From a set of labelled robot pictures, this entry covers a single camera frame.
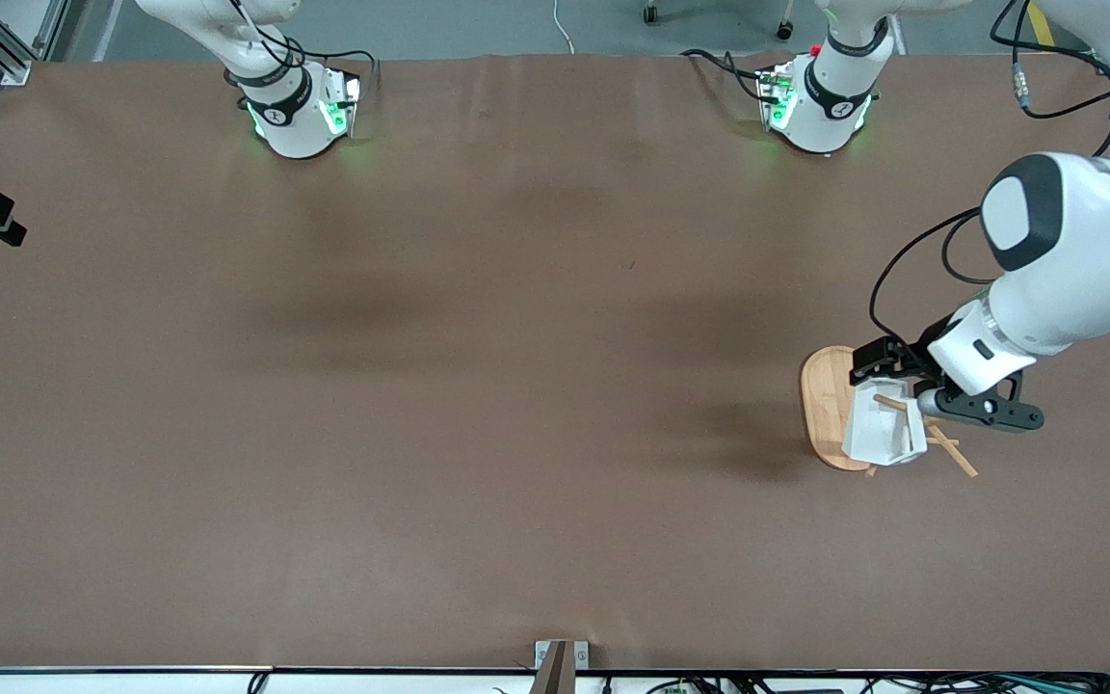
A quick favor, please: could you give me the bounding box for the brown post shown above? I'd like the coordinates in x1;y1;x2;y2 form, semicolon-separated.
528;641;575;694

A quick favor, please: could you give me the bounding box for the black cable with connector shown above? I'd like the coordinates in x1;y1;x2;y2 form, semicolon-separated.
991;0;1110;121

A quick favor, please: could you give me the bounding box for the wooden cup rack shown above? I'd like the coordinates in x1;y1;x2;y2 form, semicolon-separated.
799;345;980;480

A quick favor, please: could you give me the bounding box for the brown table mat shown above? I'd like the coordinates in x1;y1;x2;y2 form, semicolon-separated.
0;53;1110;673

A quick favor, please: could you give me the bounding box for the black base cable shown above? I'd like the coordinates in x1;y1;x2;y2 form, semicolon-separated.
227;0;380;76
680;46;778;105

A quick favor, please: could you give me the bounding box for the tangled cable bundle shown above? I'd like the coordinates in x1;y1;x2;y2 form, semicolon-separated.
647;672;1110;694

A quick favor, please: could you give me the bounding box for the black left camera mount bracket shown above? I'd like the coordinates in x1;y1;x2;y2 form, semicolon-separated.
931;374;1045;433

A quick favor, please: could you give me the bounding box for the aluminium frame profile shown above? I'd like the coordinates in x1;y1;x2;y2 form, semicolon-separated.
0;0;69;88

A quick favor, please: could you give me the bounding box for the black left base cable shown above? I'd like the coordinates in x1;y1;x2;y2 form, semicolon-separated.
680;46;778;105

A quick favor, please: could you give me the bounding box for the white angular cup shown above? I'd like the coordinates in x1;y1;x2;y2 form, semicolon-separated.
841;378;930;467

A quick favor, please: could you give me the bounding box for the black right base cable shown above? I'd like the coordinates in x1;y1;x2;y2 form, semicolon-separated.
227;0;380;76

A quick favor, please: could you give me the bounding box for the small metal bracket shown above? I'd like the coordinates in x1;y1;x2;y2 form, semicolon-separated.
534;639;591;671

